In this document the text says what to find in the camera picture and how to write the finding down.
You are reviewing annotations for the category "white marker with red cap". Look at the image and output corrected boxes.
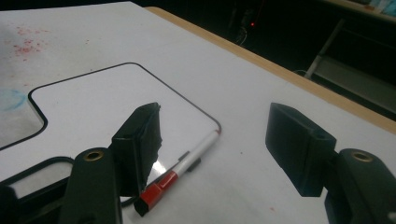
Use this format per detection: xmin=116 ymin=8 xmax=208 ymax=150
xmin=134 ymin=129 xmax=222 ymax=217

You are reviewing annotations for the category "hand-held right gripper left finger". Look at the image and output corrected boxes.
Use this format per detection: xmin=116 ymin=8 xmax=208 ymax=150
xmin=110 ymin=102 xmax=163 ymax=198

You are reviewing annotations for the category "white metal-frame desk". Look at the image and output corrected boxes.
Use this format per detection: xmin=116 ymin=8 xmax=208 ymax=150
xmin=303 ymin=0 xmax=396 ymax=120

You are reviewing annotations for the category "white paddle whiteboard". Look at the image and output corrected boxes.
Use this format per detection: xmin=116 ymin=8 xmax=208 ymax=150
xmin=0 ymin=62 xmax=222 ymax=208

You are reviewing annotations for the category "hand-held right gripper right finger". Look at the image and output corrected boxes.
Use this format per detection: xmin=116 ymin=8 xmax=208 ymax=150
xmin=264 ymin=102 xmax=338 ymax=198

